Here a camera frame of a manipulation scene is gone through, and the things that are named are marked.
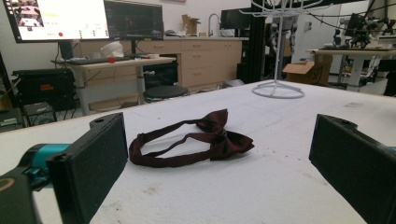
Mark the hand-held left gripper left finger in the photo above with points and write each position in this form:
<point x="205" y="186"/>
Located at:
<point x="90" y="168"/>

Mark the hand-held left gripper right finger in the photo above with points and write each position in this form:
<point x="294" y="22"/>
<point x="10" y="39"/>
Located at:
<point x="355" y="161"/>

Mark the dark red bow tie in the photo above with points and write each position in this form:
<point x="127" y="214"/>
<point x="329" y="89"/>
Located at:
<point x="214" y="137"/>

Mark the black equipment case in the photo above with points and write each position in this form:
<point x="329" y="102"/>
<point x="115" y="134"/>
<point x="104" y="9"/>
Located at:
<point x="43" y="87"/>

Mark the open cardboard box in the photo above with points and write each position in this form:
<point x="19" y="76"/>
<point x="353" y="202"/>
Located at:
<point x="306" y="73"/>

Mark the white table with equipment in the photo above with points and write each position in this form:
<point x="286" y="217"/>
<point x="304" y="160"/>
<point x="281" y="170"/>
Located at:
<point x="355" y="59"/>

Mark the black round stool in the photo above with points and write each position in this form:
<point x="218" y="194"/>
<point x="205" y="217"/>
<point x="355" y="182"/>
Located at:
<point x="166" y="92"/>

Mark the black keyboard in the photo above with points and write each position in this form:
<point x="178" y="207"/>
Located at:
<point x="96" y="60"/>

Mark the wooden standing desk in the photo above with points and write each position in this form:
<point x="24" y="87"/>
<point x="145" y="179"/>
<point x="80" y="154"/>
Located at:
<point x="124" y="63"/>

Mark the small red object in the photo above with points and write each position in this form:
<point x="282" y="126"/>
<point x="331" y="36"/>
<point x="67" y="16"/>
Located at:
<point x="111" y="59"/>

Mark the black metal column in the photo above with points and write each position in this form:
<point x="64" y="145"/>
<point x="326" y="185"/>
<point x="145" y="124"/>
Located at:
<point x="257" y="46"/>

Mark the large bright monitor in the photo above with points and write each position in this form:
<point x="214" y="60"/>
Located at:
<point x="59" y="18"/>

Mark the dark computer monitor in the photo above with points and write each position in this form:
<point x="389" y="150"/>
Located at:
<point x="134" y="20"/>

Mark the wooden cabinet counter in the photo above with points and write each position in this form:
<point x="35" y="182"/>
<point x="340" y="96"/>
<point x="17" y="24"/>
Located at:
<point x="205" y="59"/>

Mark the small cardboard box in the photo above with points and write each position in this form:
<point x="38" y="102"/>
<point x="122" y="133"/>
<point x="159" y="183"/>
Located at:
<point x="190" y="25"/>

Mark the black monitor on counter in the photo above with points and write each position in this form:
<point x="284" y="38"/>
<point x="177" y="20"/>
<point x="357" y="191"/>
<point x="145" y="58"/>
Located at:
<point x="235" y="19"/>

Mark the metal sink faucet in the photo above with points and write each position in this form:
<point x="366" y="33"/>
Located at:
<point x="212" y="23"/>

